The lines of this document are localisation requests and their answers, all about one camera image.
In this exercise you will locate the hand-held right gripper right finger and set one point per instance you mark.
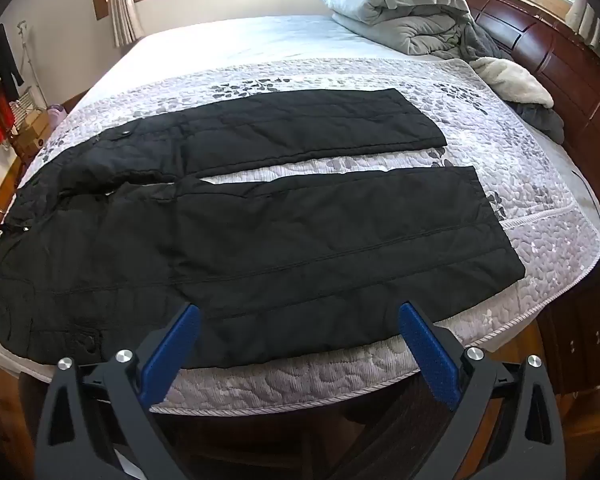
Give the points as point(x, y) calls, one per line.
point(427, 350)

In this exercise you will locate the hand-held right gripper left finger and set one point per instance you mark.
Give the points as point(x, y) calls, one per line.
point(172, 350)

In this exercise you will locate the black quilted pants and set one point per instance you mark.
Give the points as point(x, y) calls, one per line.
point(280, 240)

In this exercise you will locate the dark wooden nightstand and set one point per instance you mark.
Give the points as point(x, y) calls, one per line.
point(580, 330)

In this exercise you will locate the cardboard box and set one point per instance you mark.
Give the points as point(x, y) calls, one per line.
point(32, 137)

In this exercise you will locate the dark grey cloth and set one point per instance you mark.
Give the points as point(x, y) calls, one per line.
point(545, 120)

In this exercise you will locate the purple plastic bag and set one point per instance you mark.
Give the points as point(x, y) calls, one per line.
point(57, 112)

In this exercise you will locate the white fleece blanket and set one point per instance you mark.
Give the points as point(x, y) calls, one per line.
point(515, 80)

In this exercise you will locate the dark wooden headboard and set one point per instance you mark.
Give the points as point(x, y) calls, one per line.
point(570, 85)

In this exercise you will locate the metal clothes rack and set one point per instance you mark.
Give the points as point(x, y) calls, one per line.
point(27, 85)

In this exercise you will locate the bed with white sheet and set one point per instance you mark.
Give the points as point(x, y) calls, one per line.
point(255, 40)

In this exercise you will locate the black hanging garment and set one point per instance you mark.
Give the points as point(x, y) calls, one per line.
point(5, 55)

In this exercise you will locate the white pleated curtain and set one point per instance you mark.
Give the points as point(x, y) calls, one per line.
point(122, 5)

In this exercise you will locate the white curtain by headboard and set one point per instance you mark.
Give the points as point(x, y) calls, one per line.
point(592, 30)

